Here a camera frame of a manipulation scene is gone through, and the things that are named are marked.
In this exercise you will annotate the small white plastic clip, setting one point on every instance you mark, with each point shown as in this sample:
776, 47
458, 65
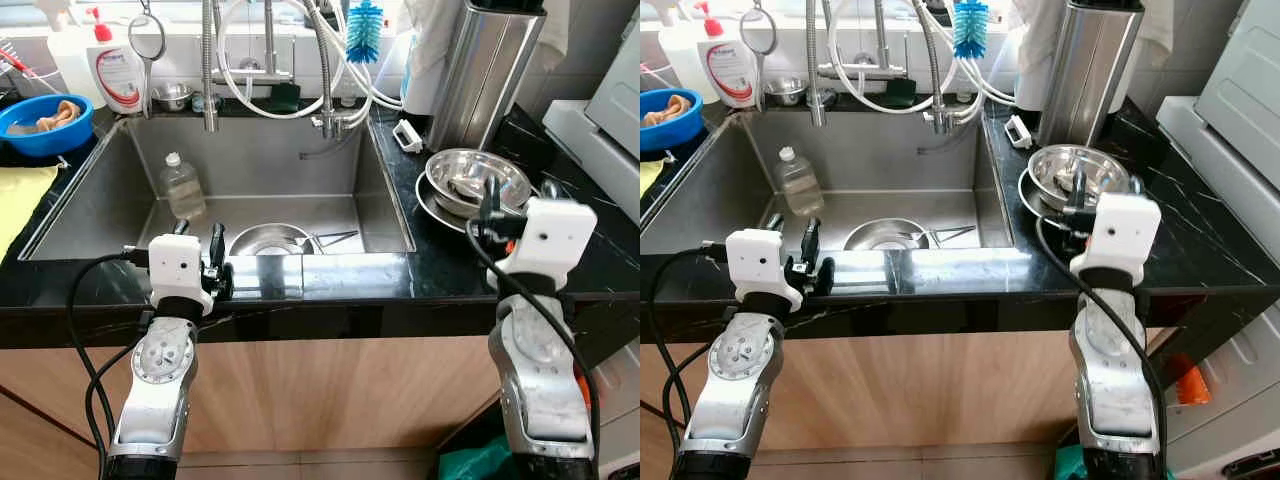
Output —
1018, 131
407, 136

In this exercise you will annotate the white hanging towel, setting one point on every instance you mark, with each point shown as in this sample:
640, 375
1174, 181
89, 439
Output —
1040, 50
430, 50

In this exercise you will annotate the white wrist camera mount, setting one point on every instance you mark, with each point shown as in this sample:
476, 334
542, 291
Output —
178, 268
1120, 230
550, 235
758, 262

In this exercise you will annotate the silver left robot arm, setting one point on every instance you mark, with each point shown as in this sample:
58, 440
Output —
742, 365
160, 365

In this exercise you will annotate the chrome curved tap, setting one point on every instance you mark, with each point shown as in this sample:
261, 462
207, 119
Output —
325, 70
938, 70

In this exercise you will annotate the blue bottle brush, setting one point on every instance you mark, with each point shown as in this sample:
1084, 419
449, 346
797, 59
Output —
971, 30
364, 35

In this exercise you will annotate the wooden cabinet front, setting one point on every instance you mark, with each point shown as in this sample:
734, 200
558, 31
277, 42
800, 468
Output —
320, 390
900, 390

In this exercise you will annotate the thin steel tongs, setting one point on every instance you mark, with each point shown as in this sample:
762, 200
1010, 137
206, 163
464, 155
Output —
952, 234
335, 238

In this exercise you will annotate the deep stainless steel bowl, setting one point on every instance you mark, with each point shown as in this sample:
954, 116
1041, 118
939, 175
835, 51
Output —
1055, 170
460, 180

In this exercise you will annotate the plain white plastic bottle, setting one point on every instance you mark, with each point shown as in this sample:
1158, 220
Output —
72, 60
680, 50

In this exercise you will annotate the dark green sponge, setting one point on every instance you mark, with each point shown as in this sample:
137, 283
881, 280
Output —
285, 98
898, 93

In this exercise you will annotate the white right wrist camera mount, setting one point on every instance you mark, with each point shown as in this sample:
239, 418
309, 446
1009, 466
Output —
550, 235
1120, 230

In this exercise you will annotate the shallow stainless steel bowl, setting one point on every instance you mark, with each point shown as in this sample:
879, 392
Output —
885, 235
268, 240

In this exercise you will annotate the clear plastic bottle white cap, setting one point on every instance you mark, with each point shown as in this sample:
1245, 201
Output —
800, 185
183, 190

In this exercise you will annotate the blue plastic bowl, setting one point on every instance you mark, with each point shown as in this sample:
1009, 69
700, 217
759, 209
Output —
40, 142
665, 137

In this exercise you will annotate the thin chrome tap with lever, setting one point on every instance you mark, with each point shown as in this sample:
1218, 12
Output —
269, 45
880, 40

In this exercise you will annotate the white washing machine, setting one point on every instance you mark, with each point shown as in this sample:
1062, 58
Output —
600, 140
1230, 150

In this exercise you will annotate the small orange object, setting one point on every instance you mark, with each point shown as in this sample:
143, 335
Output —
582, 388
1188, 380

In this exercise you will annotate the tall stainless steel canister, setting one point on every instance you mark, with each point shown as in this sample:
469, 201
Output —
485, 80
1090, 75

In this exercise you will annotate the stainless steel sink basin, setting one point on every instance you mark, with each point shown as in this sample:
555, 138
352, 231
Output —
880, 165
270, 170

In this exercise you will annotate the white soap bottle red pump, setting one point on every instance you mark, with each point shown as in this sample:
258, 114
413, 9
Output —
730, 70
118, 75

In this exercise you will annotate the green plastic bag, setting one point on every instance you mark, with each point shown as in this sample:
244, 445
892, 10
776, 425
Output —
1070, 465
470, 460

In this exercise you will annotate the beige crumpled cloth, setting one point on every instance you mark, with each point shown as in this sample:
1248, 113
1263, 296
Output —
60, 113
670, 108

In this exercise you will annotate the round steel mesh strainer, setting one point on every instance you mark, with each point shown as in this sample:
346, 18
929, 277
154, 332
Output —
758, 32
147, 38

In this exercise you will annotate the yellow cleaning cloth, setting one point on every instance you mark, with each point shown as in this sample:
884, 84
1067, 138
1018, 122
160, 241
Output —
20, 205
648, 175

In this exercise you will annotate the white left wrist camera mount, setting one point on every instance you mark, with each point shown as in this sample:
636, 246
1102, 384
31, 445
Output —
758, 262
178, 268

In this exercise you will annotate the wide stainless steel plate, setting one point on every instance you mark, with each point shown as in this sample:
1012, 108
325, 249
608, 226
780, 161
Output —
432, 208
1032, 203

